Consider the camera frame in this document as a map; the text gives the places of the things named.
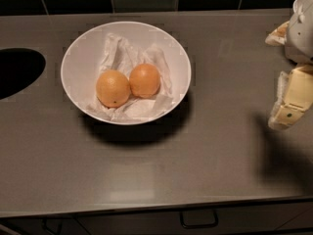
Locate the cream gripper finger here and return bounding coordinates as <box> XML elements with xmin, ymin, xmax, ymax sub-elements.
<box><xmin>265</xmin><ymin>22</ymin><xmax>289</xmax><ymax>46</ymax></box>
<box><xmin>268</xmin><ymin>65</ymin><xmax>313</xmax><ymax>130</ymax></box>

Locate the orange fruit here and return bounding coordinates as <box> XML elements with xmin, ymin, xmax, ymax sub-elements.
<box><xmin>129</xmin><ymin>64</ymin><xmax>160</xmax><ymax>98</ymax></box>
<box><xmin>96</xmin><ymin>70</ymin><xmax>131</xmax><ymax>108</ymax></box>

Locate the white ceramic bowl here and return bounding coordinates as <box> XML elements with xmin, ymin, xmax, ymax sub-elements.
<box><xmin>61</xmin><ymin>22</ymin><xmax>191</xmax><ymax>125</ymax></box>

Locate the dark cabinet drawer front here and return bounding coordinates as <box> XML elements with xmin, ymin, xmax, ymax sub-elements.
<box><xmin>1</xmin><ymin>203</ymin><xmax>313</xmax><ymax>235</ymax></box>

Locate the white crumpled paper napkin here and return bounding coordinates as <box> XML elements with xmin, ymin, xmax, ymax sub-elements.
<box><xmin>87</xmin><ymin>33</ymin><xmax>173</xmax><ymax>122</ymax></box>

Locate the black drawer handle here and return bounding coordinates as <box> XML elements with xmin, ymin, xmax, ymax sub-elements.
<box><xmin>179</xmin><ymin>210</ymin><xmax>219</xmax><ymax>229</ymax></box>

